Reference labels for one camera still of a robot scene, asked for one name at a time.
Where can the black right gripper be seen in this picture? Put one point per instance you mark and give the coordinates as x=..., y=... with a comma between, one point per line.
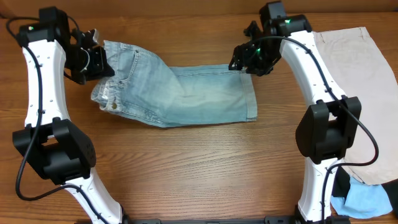
x=245, y=58

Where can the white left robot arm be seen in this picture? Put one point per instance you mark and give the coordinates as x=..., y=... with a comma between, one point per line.
x=50, y=143

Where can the light blue cloth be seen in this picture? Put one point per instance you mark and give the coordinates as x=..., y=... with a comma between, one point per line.
x=362, y=201

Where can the light blue denim shorts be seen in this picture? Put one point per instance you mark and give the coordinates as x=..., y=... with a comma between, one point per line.
x=145, y=89

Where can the beige shorts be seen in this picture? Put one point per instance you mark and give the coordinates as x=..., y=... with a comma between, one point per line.
x=359, y=68

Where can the black garment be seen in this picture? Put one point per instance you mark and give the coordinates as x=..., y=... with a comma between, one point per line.
x=341, y=187

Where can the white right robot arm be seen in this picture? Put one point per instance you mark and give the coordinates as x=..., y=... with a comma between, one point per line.
x=328, y=126

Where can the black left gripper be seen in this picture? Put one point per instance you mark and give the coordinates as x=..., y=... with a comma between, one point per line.
x=97, y=62

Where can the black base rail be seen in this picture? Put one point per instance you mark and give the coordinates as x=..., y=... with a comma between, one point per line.
x=211, y=221

